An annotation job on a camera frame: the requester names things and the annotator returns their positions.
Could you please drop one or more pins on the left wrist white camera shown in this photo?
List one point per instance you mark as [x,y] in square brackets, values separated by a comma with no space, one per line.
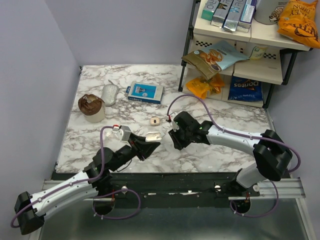
[122,132]

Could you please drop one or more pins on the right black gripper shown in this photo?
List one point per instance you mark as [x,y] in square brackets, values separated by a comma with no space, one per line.
[178,144]

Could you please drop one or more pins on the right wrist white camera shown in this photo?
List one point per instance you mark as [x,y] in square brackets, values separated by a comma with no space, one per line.
[173,125]

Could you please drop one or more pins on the orange snack bag lower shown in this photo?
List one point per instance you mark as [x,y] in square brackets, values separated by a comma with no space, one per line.
[204,88]

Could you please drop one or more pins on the orange kettle chips bag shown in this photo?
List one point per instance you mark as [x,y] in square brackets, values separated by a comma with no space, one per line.
[297,22]

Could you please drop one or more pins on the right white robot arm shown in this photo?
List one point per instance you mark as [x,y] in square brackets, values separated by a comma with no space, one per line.
[271,156]

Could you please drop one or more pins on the wrist white camera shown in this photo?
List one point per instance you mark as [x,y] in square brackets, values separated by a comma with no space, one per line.
[173,125]
[122,132]

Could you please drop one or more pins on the black frame shelf rack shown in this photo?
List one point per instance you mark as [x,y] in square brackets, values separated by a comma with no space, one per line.
[274,68]

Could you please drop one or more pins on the blue Harry's razor box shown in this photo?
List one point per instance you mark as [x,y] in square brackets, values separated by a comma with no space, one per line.
[144,92]

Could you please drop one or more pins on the blue Doritos bag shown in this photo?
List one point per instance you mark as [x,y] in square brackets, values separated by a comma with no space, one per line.
[245,90]

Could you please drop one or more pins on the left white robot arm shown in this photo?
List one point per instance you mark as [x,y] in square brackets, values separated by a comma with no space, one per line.
[94,181]

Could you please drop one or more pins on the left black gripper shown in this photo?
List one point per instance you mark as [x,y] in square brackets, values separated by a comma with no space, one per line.
[141,148]

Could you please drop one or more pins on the teal toothpaste box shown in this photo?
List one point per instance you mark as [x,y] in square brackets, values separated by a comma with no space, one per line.
[209,9]

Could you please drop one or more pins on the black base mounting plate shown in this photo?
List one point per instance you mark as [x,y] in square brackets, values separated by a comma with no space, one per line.
[173,190]

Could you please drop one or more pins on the beige earbud charging case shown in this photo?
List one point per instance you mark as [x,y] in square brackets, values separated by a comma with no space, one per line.
[155,121]

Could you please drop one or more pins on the gold blue snack bag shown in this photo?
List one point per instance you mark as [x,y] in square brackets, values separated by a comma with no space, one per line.
[213,59]

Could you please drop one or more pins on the white earbud charging case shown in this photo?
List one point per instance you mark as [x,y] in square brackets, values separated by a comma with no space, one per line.
[154,136]

